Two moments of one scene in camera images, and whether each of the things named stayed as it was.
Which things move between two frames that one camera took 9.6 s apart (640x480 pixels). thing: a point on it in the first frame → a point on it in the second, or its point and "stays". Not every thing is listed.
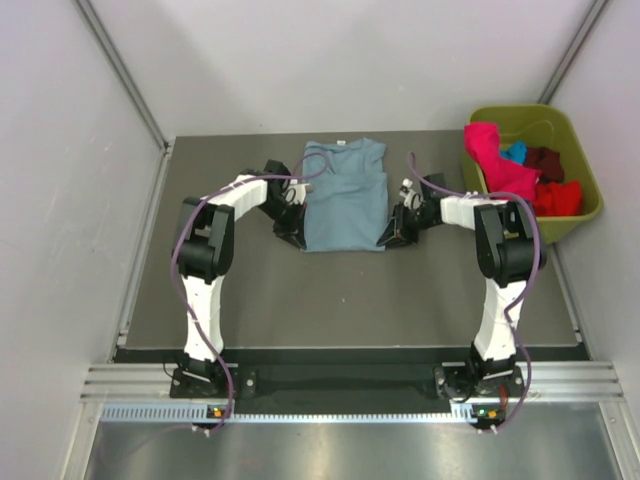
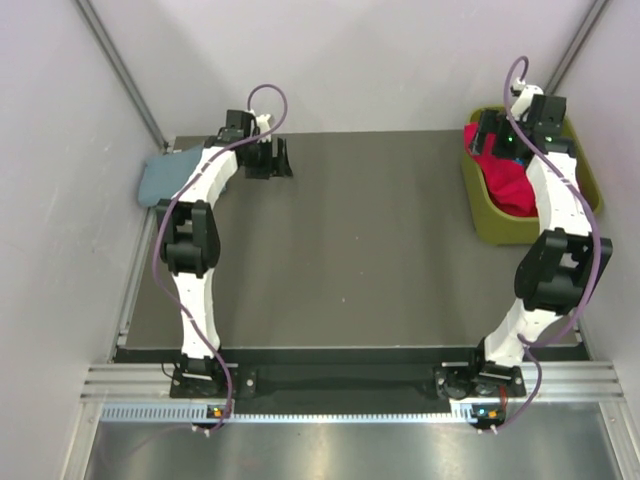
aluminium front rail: x=551 y=381 stays
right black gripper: x=397 y=233 → x=492 y=122
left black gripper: x=291 y=232 → x=264 y=172
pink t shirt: x=483 y=140 stays
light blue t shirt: x=349 y=204 → x=163 y=176
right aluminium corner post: x=572 y=51 stays
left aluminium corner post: x=120 y=68 stays
